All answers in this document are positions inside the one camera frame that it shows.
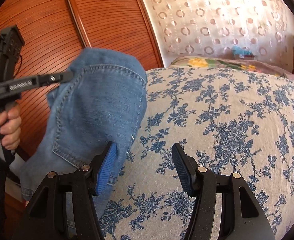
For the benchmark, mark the wooden wardrobe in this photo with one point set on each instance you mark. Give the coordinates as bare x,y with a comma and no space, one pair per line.
56,31

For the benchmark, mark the blue denim pants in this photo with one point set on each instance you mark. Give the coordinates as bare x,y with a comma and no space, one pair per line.
104,102

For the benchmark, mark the teal item on box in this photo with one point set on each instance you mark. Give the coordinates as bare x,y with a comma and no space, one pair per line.
240,53

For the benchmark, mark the colourful floral bed sheet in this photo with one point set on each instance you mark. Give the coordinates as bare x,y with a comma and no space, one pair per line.
241,64

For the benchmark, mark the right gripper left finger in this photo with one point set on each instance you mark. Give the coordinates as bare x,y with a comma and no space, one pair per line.
45,216

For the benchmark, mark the person's left hand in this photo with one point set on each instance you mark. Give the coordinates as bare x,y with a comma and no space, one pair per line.
10,123

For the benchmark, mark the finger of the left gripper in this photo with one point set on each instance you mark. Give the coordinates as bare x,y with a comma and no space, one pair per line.
49,79

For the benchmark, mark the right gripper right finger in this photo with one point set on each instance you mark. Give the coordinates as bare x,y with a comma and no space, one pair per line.
242,216

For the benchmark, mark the blue floral white quilt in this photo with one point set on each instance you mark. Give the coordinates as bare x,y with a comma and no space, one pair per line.
229,121

